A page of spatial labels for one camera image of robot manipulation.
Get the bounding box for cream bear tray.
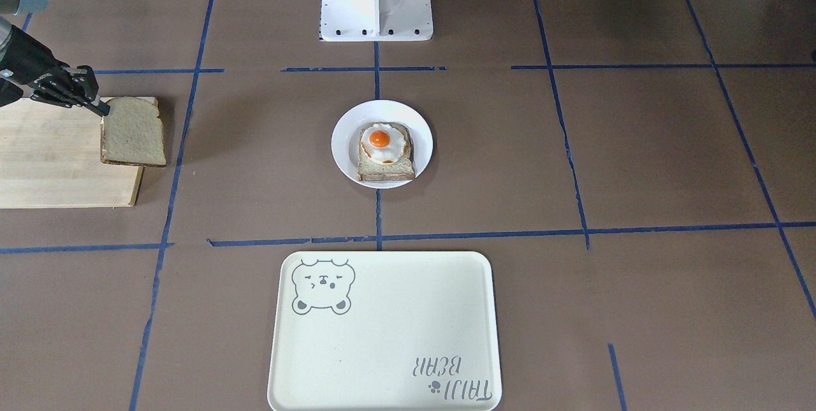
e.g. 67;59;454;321
267;251;502;410

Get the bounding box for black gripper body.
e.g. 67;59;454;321
1;32;99;108

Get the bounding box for white round plate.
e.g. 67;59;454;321
331;100;434;189

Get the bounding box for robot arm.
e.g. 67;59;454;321
1;0;110;117

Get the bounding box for fried egg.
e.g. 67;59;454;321
359;122;410;165

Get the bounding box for bamboo cutting board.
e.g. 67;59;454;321
1;99;143;210

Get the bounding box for bread slice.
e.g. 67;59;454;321
100;97;167;168
356;123;416;182

